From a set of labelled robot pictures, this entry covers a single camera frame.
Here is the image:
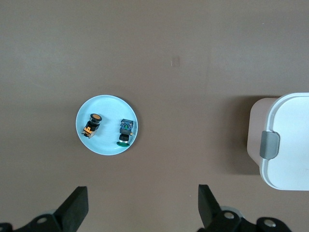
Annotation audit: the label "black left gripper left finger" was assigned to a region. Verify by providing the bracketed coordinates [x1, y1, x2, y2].
[0, 186, 89, 232]

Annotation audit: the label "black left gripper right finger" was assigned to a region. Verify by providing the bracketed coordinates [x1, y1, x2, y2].
[197, 184, 296, 232]

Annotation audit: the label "orange push button switch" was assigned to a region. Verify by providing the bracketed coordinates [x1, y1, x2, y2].
[81, 113, 103, 140]

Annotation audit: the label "light blue round plate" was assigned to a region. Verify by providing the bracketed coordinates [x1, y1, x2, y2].
[75, 94, 139, 156]

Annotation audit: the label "white lunch box grey latches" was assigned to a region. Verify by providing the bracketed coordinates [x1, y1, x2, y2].
[246, 92, 309, 191]

